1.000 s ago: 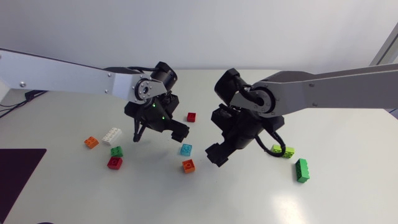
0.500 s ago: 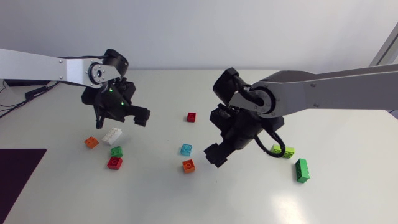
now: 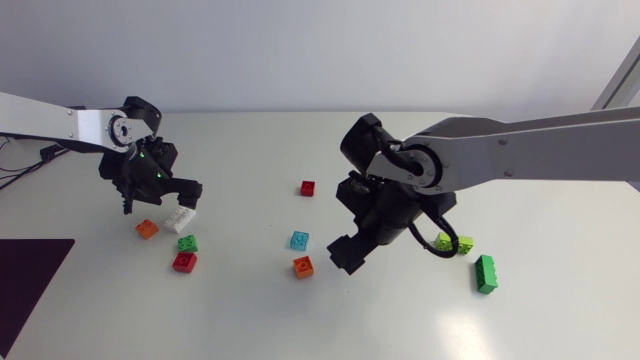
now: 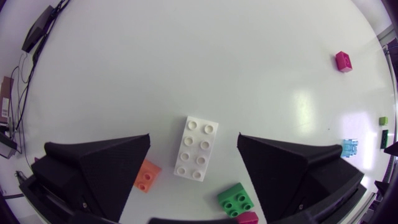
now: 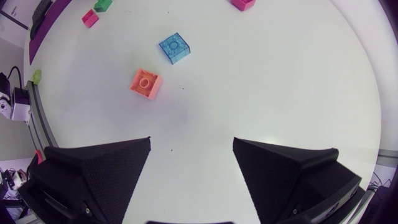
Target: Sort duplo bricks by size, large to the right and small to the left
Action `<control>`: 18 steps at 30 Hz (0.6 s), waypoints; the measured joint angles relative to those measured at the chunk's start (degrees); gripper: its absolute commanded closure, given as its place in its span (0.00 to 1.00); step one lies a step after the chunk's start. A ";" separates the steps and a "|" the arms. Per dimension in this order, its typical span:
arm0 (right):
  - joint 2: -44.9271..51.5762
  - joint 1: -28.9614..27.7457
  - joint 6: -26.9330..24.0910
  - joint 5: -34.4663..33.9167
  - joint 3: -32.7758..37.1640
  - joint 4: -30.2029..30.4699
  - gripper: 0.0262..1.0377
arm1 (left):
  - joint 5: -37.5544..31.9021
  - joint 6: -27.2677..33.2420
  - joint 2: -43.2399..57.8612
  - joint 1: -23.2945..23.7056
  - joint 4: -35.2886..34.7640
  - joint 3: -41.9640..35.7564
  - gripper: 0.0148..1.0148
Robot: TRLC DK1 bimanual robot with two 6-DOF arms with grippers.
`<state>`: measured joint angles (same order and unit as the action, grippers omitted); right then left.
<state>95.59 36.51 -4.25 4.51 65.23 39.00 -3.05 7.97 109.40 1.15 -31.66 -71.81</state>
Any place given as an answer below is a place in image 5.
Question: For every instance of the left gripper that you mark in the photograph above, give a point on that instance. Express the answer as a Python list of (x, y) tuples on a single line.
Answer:
[(39, 17)]

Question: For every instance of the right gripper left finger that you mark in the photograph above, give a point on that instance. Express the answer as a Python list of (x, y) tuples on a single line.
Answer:
[(102, 177)]

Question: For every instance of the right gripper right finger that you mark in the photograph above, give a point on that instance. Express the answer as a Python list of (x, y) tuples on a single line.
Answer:
[(280, 180)]

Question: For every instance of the dark mat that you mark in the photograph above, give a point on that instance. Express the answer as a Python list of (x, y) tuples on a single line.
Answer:
[(40, 43)]

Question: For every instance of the small red toy brick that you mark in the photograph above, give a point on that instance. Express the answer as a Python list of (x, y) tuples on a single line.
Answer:
[(90, 18), (243, 3)]

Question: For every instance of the large lime green toy brick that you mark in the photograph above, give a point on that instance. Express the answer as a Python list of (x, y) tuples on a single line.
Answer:
[(37, 76)]

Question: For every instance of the small green toy brick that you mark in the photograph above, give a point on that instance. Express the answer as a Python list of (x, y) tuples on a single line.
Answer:
[(103, 5)]

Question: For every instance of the small orange toy brick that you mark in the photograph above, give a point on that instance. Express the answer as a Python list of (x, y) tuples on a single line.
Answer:
[(145, 84)]

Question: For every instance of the translucent blue toy brick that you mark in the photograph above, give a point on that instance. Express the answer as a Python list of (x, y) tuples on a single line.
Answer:
[(174, 47)]

